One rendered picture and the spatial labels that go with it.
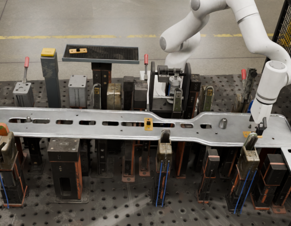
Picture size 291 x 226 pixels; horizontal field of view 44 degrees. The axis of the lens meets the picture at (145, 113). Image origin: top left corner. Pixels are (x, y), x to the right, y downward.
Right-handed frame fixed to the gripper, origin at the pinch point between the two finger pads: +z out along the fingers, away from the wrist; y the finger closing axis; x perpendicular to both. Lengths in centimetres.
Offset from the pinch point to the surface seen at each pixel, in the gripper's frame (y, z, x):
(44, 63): -35, -6, -97
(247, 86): -19.9, -7.2, -0.3
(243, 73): -28.8, -8.6, -0.4
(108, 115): -10, 5, -65
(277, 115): -13.9, 5.0, 15.7
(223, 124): -3.6, 2.5, -12.9
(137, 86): -23, -3, -52
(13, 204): 18, 34, -105
